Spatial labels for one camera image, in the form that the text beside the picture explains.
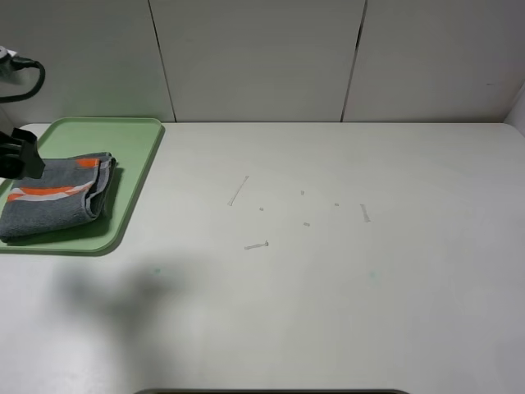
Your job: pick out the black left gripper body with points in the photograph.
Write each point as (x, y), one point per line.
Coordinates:
(19, 155)

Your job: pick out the grey towel with orange stripes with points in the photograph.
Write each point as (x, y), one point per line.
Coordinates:
(70, 193)

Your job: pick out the light green plastic tray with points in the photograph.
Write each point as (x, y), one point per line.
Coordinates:
(133, 142)

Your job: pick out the dark device edge at bottom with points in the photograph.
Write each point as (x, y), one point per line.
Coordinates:
(264, 391)

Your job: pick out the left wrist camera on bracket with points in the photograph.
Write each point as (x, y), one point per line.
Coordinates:
(7, 68)

